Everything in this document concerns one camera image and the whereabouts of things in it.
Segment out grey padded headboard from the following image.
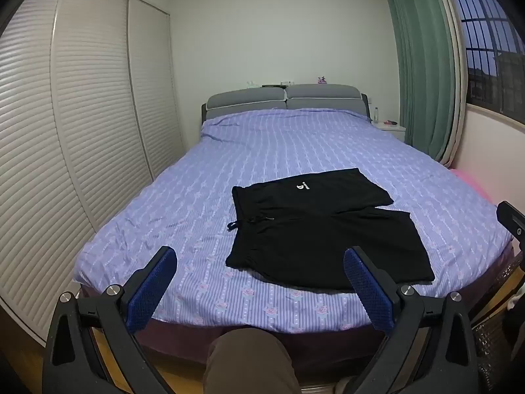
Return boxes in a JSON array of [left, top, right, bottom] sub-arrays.
[[201, 84, 373, 126]]

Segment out barred window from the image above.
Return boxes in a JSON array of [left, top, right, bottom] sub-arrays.
[[449, 0, 525, 121]]

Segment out person's brown trouser leg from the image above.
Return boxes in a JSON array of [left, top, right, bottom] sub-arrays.
[[204, 328, 302, 394]]

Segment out green curtain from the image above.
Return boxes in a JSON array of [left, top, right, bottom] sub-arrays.
[[381, 0, 458, 163]]

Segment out black pants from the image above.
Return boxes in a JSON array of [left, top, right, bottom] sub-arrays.
[[225, 167, 435, 292]]

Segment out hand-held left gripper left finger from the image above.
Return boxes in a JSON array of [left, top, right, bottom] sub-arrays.
[[41, 245, 178, 394]]

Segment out purple floral bed sheet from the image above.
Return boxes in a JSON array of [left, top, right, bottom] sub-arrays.
[[74, 107, 515, 335]]

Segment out white louvered wardrobe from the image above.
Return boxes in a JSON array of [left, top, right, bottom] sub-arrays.
[[0, 0, 185, 345]]

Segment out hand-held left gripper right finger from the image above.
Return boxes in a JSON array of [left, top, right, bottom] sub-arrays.
[[343, 246, 481, 394]]

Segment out dark bed base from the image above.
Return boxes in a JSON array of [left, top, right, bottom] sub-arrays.
[[80, 285, 518, 378]]

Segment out white nightstand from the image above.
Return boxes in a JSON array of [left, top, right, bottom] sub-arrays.
[[372, 122, 407, 144]]

